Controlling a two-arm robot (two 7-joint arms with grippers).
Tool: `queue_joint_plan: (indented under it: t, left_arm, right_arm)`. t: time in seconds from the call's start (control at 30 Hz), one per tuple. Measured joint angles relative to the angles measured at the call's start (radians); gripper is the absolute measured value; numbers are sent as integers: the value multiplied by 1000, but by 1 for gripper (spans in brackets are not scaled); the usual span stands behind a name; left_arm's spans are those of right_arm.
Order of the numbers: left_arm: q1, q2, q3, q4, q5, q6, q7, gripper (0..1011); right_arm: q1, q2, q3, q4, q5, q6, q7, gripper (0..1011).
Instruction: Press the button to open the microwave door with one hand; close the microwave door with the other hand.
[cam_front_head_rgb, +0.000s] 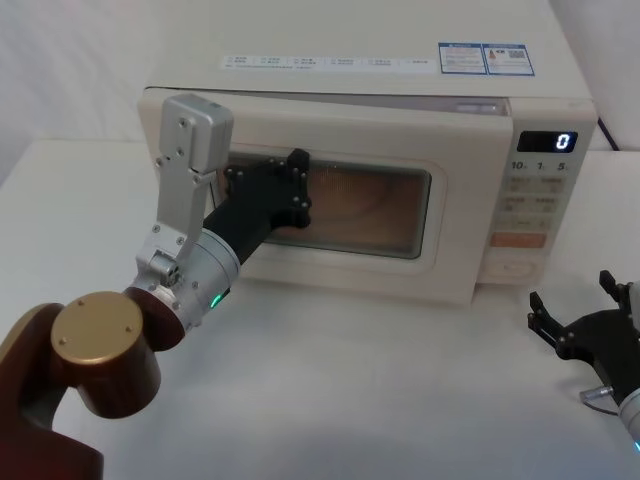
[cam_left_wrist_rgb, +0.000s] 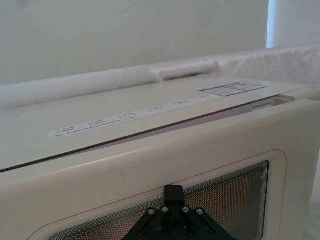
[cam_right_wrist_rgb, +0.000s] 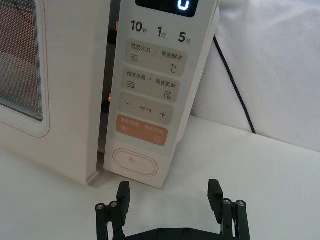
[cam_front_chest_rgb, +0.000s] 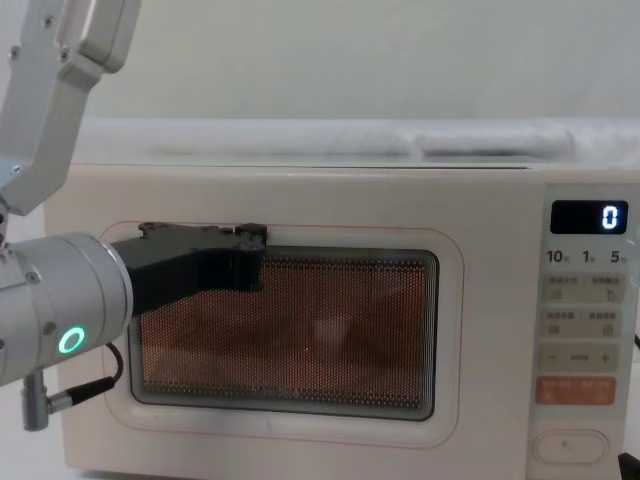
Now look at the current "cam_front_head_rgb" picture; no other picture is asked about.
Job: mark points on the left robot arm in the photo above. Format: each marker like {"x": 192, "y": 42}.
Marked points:
{"x": 100, "y": 345}

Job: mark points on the white curtain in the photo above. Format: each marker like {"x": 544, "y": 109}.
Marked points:
{"x": 75, "y": 60}

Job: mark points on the blue framed white sticker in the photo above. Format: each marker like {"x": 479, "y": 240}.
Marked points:
{"x": 506, "y": 59}
{"x": 460, "y": 58}

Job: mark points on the cream oven door with window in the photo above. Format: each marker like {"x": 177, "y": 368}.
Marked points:
{"x": 360, "y": 130}

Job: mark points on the long white instruction label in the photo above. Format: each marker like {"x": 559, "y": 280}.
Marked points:
{"x": 325, "y": 61}

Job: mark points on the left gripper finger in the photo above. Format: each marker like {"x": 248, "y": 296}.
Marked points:
{"x": 299, "y": 161}
{"x": 302, "y": 212}

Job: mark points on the oven control panel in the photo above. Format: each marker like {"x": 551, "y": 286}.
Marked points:
{"x": 530, "y": 200}

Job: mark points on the cream microwave oven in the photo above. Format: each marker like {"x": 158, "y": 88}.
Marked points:
{"x": 350, "y": 80}

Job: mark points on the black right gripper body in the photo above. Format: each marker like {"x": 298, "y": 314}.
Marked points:
{"x": 600, "y": 345}

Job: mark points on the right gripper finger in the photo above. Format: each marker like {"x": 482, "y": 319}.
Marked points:
{"x": 545, "y": 320}
{"x": 614, "y": 290}

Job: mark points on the white table cloth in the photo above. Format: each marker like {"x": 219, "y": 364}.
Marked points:
{"x": 350, "y": 390}

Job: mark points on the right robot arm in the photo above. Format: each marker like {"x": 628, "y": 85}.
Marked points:
{"x": 631, "y": 415}

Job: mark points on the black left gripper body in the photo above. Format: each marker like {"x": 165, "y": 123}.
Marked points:
{"x": 250, "y": 210}

